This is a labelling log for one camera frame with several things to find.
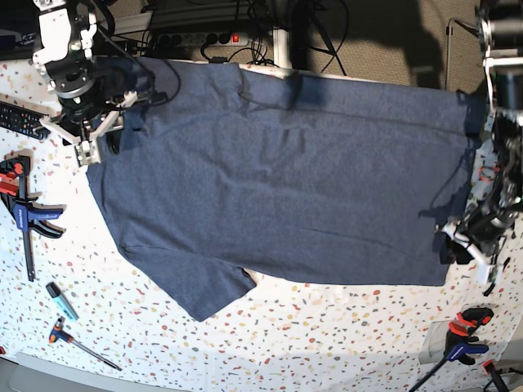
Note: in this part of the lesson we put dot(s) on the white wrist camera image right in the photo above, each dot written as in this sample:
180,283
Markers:
489,274

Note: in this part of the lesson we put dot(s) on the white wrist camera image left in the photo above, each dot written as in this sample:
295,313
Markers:
88,153

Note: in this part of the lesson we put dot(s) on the orange handled T-wrench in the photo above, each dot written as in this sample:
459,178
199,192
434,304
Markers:
59,334

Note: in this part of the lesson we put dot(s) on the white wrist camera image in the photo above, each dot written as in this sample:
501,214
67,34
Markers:
489,274
88,153

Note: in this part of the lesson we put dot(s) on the blue bar clamp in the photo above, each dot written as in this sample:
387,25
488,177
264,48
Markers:
26,214
460,341

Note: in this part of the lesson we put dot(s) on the white power strip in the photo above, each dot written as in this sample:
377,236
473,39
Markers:
197,39

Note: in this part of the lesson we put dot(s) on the blue T-shirt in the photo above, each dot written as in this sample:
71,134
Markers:
309,179

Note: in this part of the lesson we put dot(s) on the blue bar clamp left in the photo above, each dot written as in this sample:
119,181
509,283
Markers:
26,214

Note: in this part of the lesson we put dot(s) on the blue bar clamp right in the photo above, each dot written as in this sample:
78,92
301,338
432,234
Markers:
460,341

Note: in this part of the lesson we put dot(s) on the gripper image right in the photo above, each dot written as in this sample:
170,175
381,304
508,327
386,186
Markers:
476,235

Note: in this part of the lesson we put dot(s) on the orange clamp bottom right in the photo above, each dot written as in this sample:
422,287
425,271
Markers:
496,379

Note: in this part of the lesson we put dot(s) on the light blue highlighter pen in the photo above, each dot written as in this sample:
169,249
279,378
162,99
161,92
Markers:
61,302

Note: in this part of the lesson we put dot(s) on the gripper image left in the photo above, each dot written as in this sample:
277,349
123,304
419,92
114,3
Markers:
87,115

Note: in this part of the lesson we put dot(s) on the black TV remote control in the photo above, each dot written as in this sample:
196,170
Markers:
23,121

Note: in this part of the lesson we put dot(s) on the clear plastic bag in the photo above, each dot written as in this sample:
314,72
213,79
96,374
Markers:
433,346

